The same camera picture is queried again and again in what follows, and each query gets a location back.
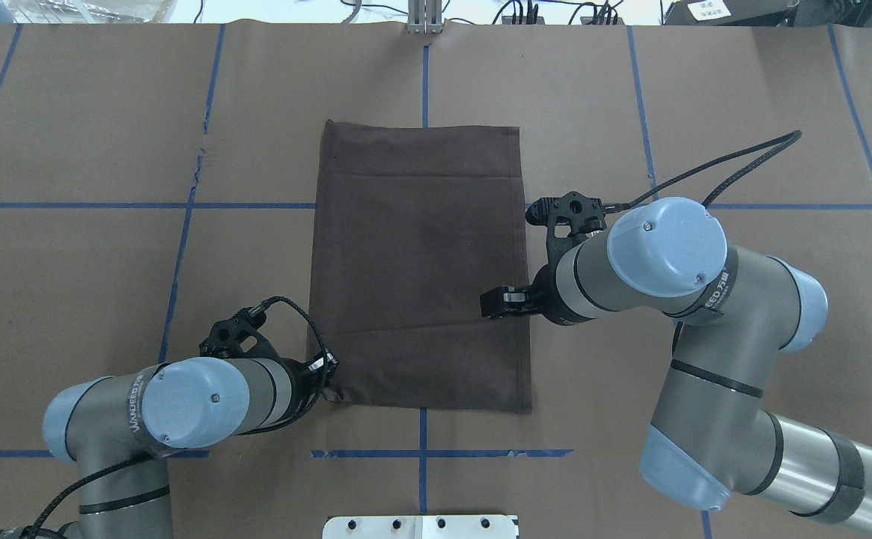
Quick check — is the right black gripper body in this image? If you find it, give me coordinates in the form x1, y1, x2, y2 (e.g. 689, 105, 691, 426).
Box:
527, 264, 568, 326

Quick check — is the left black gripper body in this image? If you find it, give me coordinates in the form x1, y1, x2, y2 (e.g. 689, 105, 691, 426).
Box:
286, 359, 325, 420

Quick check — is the brown t-shirt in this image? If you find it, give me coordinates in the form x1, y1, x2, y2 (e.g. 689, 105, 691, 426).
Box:
309, 121, 534, 414

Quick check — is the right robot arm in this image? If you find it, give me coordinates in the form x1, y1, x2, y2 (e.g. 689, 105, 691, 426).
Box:
480, 192, 872, 535

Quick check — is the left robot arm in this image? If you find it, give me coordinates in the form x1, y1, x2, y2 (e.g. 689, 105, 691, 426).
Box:
43, 353, 338, 538

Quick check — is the brown paper table cover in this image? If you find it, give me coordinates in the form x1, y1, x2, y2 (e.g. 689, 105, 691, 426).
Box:
0, 20, 872, 538

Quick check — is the black power adapter box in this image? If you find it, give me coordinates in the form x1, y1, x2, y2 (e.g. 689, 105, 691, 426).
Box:
662, 1, 799, 27

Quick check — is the plastic bag with cardboard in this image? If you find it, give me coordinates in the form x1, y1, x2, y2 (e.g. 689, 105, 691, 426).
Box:
2, 1, 176, 24

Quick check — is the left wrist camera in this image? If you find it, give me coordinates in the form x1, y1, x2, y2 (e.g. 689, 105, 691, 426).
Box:
198, 303, 279, 361

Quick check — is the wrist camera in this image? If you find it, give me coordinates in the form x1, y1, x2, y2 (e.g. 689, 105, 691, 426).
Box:
524, 191, 608, 250
198, 303, 279, 361

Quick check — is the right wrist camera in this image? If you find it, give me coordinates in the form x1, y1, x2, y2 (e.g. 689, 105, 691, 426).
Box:
524, 191, 608, 250

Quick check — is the white camera mast base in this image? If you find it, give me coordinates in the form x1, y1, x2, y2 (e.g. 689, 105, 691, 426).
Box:
322, 514, 520, 538

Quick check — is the aluminium frame post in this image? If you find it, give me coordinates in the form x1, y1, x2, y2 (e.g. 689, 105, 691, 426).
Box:
406, 0, 445, 35

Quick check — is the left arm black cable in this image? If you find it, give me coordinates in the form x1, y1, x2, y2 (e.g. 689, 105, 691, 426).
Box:
0, 296, 335, 539

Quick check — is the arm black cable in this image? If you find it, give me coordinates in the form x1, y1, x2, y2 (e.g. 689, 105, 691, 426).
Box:
0, 296, 335, 539
604, 130, 803, 214

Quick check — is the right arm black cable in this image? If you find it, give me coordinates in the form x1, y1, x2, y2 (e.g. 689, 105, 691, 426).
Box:
604, 130, 803, 214

